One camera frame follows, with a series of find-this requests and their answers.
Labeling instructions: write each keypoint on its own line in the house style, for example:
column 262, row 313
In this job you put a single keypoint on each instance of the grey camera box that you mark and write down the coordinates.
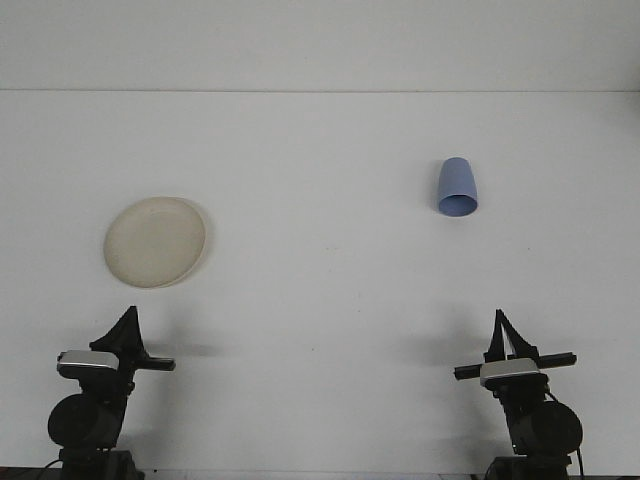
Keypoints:
column 507, row 371
column 87, row 361

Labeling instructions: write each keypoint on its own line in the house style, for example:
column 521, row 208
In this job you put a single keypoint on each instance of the pale blue cup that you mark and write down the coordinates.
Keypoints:
column 456, row 182

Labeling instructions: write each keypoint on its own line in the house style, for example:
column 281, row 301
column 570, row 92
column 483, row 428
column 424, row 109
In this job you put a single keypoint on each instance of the pale round plate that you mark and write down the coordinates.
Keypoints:
column 155, row 242

